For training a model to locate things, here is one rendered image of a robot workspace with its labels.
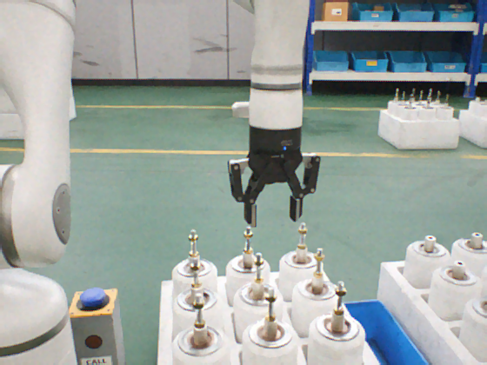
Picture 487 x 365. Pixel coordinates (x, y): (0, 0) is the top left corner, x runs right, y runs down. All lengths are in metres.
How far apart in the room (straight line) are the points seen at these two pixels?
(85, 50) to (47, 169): 5.94
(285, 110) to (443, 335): 0.58
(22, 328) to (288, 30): 0.43
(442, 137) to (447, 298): 2.15
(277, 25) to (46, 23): 0.27
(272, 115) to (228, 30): 5.29
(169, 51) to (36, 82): 5.58
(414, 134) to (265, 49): 2.46
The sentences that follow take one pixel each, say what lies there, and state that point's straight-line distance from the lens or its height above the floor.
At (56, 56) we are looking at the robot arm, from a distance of 0.47.
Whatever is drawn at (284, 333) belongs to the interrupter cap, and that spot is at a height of 0.25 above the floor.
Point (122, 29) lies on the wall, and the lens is 6.15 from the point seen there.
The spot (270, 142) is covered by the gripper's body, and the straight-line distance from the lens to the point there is 0.60.
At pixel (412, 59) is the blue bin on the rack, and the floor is 0.37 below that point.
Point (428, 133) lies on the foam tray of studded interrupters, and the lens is 3.04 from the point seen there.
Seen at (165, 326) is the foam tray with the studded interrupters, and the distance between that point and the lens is 0.94.
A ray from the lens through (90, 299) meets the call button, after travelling 0.77.
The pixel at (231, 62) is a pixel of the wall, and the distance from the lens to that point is 5.88.
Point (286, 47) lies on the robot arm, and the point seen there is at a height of 0.72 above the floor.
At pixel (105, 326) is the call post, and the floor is 0.29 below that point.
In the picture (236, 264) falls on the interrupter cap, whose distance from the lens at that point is 0.98.
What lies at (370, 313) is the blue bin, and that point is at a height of 0.09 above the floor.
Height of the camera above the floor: 0.74
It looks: 19 degrees down
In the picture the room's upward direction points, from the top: straight up
